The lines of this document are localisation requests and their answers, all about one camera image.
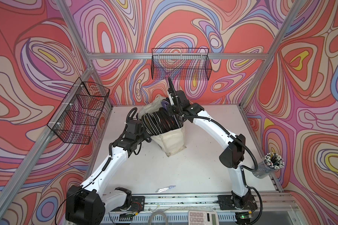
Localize cream canvas tote bag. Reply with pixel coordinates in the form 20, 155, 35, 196
137, 96, 186, 157

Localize purple ping pong paddle case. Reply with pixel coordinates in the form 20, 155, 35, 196
161, 98, 171, 111

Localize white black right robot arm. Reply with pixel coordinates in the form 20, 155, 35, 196
167, 78, 258, 209

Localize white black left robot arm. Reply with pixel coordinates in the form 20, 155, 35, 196
65, 120, 151, 225

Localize black ping pong case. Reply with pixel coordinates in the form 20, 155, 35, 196
141, 108, 183, 136

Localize small foil wrapper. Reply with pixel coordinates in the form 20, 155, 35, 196
156, 185, 176, 193

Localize white pink calculator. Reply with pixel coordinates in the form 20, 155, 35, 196
188, 211, 219, 225

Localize mesh cup of pencils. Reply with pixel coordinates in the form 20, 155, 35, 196
252, 152, 285, 179

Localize black wire basket back wall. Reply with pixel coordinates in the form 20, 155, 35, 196
151, 47, 212, 81

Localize black wire basket wall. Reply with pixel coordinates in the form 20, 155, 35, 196
47, 78, 110, 144
151, 47, 212, 81

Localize black wire basket left wall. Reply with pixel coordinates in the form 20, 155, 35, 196
47, 78, 110, 144

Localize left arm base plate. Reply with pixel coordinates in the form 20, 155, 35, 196
112, 196, 145, 212

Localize grey looped cable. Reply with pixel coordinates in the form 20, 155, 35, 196
147, 210, 169, 225

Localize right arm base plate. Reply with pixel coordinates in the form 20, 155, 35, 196
217, 193, 258, 211

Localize aluminium rail front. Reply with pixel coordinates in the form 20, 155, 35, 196
67, 192, 299, 213

